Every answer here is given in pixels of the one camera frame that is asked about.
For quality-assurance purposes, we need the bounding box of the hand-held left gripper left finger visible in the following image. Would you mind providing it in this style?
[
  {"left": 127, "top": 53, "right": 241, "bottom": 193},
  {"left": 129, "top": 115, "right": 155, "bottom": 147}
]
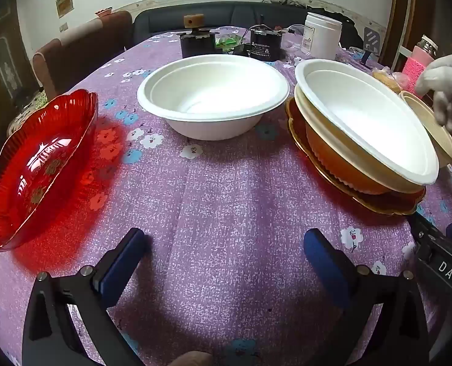
[{"left": 22, "top": 228, "right": 147, "bottom": 366}]

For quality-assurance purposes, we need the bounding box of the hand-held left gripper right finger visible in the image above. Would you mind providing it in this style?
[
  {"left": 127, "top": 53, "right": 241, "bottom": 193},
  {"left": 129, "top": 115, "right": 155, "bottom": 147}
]
[{"left": 303, "top": 228, "right": 430, "bottom": 366}]

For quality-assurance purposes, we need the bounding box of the red gold-rimmed plate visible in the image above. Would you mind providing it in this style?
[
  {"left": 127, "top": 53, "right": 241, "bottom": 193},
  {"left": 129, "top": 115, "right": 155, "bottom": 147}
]
[{"left": 285, "top": 97, "right": 428, "bottom": 216}]

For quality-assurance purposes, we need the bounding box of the tan smooth bowl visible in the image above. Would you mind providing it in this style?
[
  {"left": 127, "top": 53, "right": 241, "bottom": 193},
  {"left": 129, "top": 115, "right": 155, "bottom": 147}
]
[{"left": 398, "top": 91, "right": 452, "bottom": 168}]

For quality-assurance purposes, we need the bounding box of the beige ribbed bowl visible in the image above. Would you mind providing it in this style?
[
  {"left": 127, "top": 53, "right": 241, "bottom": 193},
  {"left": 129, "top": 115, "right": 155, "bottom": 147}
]
[{"left": 294, "top": 95, "right": 426, "bottom": 195}]

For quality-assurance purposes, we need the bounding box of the white paper bowl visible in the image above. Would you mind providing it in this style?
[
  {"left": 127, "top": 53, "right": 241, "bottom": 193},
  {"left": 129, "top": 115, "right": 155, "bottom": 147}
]
[
  {"left": 137, "top": 54, "right": 290, "bottom": 140},
  {"left": 294, "top": 59, "right": 440, "bottom": 187}
]

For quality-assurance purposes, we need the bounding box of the red scalloped plastic plate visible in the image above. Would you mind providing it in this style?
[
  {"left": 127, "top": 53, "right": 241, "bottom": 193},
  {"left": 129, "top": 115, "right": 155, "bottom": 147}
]
[{"left": 0, "top": 88, "right": 99, "bottom": 253}]

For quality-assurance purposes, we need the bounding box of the purple floral tablecloth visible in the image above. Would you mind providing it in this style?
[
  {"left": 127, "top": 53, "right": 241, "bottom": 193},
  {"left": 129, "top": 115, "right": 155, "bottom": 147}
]
[{"left": 0, "top": 26, "right": 452, "bottom": 366}]

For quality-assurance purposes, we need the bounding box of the bagged bread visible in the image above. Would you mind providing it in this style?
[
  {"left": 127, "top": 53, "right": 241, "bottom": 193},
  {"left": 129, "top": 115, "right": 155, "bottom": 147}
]
[{"left": 371, "top": 66, "right": 409, "bottom": 94}]

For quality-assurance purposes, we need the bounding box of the pink knit-sleeved bottle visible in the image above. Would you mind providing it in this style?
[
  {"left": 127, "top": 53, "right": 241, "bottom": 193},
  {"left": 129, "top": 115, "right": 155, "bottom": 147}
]
[{"left": 402, "top": 35, "right": 440, "bottom": 98}]

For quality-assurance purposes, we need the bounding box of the floral seat cushion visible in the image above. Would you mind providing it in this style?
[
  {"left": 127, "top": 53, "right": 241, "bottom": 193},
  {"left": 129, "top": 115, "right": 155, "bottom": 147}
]
[{"left": 7, "top": 91, "right": 47, "bottom": 138}]

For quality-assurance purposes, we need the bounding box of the grey striped stand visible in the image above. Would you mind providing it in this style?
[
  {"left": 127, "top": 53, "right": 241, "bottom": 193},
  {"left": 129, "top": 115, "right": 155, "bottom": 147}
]
[{"left": 361, "top": 27, "right": 381, "bottom": 70}]

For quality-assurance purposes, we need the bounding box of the brown upholstered chair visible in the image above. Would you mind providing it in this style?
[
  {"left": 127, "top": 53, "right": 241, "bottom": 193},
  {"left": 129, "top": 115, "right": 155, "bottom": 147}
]
[{"left": 32, "top": 10, "right": 134, "bottom": 100}]

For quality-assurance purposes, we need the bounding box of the brown wooden door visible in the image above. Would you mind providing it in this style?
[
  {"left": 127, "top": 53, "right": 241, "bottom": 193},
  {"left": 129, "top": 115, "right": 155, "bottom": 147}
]
[{"left": 380, "top": 0, "right": 418, "bottom": 70}]

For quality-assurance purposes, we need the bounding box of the white plastic jar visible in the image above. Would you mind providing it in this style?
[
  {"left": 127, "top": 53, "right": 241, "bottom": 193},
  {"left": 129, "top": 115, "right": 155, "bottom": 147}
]
[{"left": 301, "top": 12, "right": 343, "bottom": 61}]

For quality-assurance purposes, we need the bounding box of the black box with gear top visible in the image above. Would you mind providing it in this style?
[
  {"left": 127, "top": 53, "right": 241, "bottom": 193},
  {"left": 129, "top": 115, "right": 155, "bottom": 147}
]
[{"left": 177, "top": 28, "right": 219, "bottom": 59}]

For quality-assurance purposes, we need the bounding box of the black box with white label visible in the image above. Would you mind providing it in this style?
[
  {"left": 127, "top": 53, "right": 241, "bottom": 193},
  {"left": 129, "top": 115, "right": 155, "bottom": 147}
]
[{"left": 247, "top": 25, "right": 283, "bottom": 62}]

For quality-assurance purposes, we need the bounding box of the dark wooden glass cabinet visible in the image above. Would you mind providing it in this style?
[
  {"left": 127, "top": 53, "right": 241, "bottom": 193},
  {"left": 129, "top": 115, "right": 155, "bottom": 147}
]
[{"left": 0, "top": 0, "right": 44, "bottom": 161}]

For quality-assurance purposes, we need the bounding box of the green packet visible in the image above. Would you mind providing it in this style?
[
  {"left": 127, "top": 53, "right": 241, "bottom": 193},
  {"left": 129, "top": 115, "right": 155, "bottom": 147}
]
[{"left": 214, "top": 34, "right": 245, "bottom": 52}]

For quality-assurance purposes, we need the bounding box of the dark sofa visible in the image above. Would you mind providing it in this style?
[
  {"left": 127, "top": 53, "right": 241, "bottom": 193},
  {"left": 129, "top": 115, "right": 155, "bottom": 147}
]
[{"left": 133, "top": 1, "right": 364, "bottom": 48}]

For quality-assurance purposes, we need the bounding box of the small wooden block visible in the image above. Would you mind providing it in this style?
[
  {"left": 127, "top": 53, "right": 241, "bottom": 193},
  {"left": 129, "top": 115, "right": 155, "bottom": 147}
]
[{"left": 184, "top": 13, "right": 205, "bottom": 30}]

